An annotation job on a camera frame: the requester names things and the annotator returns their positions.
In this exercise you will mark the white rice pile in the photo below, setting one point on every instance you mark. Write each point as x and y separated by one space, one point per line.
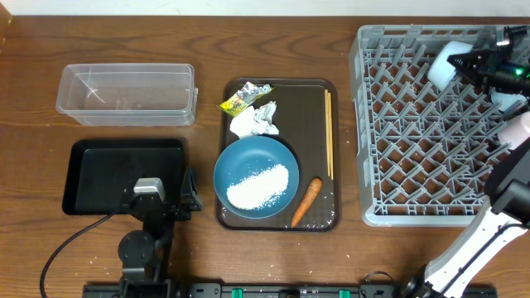
260 189

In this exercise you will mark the dark brown serving tray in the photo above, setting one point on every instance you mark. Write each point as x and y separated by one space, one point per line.
300 118

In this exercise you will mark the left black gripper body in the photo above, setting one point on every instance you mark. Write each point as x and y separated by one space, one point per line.
174 216

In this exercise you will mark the grey dishwasher rack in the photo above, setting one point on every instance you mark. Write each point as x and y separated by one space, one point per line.
424 153

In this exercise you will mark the wooden chopstick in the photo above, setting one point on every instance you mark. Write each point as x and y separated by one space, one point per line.
330 131
327 142

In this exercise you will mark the black plastic tray bin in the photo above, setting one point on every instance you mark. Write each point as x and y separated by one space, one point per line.
102 172

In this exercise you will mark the clear plastic bin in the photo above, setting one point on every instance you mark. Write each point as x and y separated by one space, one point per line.
128 94

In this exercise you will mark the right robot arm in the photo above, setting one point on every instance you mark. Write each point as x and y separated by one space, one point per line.
505 215

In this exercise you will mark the light blue bowl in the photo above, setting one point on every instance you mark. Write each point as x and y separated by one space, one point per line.
441 71

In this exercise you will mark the white pink cup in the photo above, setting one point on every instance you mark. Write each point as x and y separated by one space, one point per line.
516 132

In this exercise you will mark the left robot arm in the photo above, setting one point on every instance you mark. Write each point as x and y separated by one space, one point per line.
145 253

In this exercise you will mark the orange carrot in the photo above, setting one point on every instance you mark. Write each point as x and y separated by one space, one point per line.
312 191

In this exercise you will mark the crumpled white paper napkin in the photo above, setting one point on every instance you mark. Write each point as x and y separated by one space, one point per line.
253 122

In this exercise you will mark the yellow silver snack wrapper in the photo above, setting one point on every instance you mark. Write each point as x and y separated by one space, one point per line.
244 98

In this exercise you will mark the dark blue plate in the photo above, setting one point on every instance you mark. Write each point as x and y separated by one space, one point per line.
244 157

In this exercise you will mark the light blue cup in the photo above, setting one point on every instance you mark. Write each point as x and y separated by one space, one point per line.
507 102

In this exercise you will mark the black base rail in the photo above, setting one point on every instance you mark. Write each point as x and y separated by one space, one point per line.
213 290

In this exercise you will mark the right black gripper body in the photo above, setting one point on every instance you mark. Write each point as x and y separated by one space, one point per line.
508 74

